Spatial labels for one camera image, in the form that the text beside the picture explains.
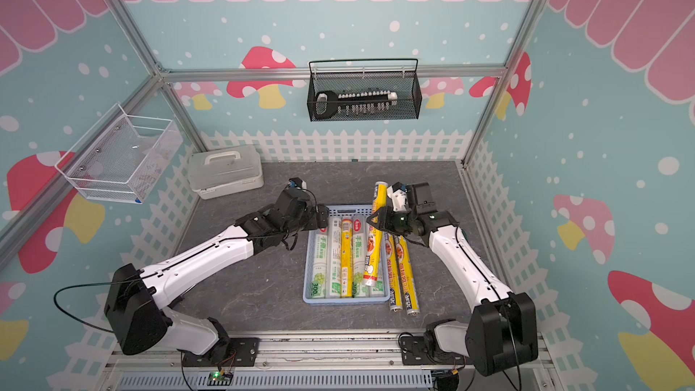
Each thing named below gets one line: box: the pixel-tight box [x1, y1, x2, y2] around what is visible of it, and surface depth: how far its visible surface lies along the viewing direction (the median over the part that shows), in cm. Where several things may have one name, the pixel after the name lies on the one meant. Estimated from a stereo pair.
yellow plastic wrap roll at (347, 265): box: [340, 218, 354, 298], surface depth 90 cm
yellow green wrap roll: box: [362, 181, 389, 287], surface depth 77 cm
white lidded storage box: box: [187, 144, 265, 201], surface depth 106 cm
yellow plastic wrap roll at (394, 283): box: [384, 231, 403, 311], surface depth 85 cm
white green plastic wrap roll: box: [371, 276, 385, 296], surface depth 83 cm
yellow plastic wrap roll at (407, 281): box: [394, 234, 420, 316], surface depth 87 cm
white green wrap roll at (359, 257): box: [352, 215, 369, 298], surface depth 89 cm
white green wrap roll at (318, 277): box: [309, 229, 328, 299], surface depth 87 cm
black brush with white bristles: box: [314, 90, 399, 120], surface depth 91 cm
